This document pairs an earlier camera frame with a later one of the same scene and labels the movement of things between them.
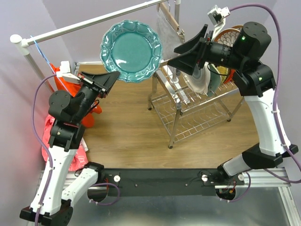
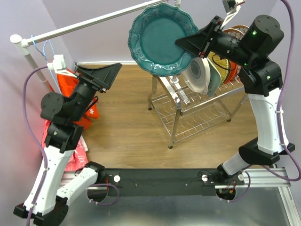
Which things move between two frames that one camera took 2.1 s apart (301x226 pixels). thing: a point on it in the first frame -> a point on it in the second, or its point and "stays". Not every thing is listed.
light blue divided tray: x=214 y=81 stays
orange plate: x=229 y=78 stays
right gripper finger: x=187 y=62 -> x=194 y=43
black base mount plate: x=166 y=182 stays
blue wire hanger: x=49 y=64 -> x=44 y=55
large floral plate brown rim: x=240 y=26 stays
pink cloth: x=81 y=157 stays
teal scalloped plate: x=133 y=49 -> x=152 y=39
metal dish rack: x=184 y=111 stays
